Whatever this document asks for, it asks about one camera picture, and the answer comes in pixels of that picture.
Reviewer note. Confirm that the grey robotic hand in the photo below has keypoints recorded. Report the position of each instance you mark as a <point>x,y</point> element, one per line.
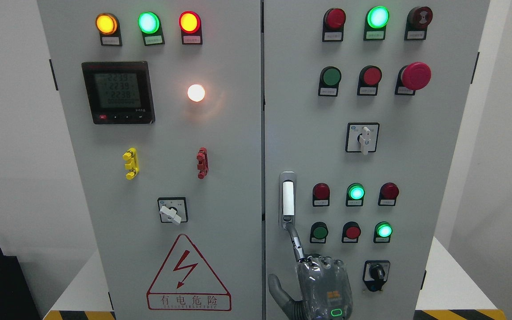
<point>324,286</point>

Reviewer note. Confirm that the silver door handle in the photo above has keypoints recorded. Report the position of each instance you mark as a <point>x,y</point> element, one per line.
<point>287,198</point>

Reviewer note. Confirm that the grey right cabinet door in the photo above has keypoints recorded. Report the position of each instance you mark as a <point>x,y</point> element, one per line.
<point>306,134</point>

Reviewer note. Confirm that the grey cabinet door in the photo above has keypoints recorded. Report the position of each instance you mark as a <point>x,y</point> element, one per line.
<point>224,209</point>
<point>306,134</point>

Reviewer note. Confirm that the grey left cabinet door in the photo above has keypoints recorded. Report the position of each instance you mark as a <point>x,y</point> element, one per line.
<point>224,209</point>

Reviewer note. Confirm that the red push button lower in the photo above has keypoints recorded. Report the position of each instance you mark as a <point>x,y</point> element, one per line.
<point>350,233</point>

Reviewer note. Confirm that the red push button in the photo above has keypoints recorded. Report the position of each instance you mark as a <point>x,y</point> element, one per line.
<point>368,81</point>
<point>350,233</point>

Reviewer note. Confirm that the green lit button lower right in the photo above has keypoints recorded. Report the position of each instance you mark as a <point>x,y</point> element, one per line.
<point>382,232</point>

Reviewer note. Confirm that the red indicator light middle left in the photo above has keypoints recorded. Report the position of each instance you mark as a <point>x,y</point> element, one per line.
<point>321,195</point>

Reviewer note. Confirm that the green indicator light middle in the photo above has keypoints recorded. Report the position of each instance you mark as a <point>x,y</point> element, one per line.
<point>355,195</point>

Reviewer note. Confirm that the green indicator light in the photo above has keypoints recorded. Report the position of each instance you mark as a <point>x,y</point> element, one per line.
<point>355,195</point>
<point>375,23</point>
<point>151,28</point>

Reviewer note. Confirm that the red indicator light middle right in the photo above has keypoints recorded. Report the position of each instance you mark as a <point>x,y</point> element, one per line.
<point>388,194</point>

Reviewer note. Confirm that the red electric warning sticker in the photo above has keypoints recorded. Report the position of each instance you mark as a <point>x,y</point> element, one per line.
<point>186,282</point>

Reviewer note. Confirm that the green push button upper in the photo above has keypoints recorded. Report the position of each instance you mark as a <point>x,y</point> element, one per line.
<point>329,80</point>

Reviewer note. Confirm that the red push button upper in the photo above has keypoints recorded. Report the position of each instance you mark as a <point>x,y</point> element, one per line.
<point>368,81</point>

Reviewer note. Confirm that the red emergency stop button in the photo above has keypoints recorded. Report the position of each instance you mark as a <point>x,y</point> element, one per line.
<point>412,77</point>

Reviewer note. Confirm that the white lit indicator light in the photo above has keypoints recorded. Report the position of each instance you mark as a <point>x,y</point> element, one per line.
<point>196,93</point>

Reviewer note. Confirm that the red indicator light top right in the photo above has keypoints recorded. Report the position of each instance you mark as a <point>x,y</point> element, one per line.
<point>333,25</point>

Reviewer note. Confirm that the green indicator light top right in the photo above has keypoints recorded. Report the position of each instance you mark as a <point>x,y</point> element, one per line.
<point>375,23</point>

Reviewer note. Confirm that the black digital power meter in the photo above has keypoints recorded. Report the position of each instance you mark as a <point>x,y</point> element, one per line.
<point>119,92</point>

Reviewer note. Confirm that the dark red buzzer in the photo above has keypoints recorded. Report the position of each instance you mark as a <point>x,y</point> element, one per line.
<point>417,22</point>

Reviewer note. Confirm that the red lit indicator light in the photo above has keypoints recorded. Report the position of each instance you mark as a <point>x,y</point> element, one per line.
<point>191,28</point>

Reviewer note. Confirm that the black box with antenna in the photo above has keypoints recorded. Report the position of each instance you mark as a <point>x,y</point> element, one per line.
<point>16,301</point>

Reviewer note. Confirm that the green indicator light top left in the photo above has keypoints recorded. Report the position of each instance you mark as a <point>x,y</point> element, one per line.
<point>151,28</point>

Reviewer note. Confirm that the amber indicator light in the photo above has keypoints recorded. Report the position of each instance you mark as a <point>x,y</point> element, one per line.
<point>109,29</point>

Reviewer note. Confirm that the black rotary selector switch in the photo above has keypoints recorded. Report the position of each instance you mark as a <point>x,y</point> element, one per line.
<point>375,274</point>

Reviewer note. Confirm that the white rotary switch upper right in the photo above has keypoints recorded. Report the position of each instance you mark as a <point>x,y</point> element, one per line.
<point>362,137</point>

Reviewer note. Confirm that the white rotary switch left door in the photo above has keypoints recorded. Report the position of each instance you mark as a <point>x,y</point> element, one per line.
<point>173,210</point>

